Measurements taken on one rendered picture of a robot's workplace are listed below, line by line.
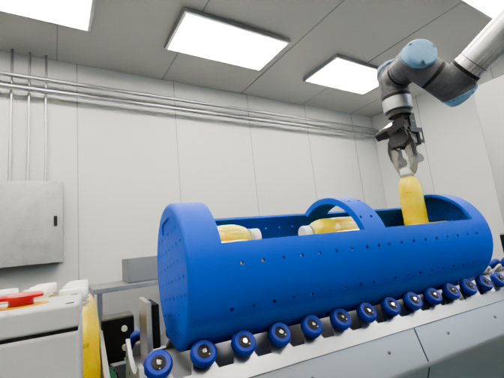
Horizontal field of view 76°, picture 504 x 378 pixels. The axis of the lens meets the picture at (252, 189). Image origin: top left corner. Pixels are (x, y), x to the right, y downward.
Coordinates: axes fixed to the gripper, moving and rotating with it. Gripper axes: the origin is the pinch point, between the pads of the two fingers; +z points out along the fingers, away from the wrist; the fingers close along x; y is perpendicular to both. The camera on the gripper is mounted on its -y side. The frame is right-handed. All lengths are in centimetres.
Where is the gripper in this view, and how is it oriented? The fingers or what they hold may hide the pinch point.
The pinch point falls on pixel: (406, 171)
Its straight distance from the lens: 114.7
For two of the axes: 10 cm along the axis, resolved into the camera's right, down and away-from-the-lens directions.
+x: -4.4, 2.0, 8.8
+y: 8.9, -0.2, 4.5
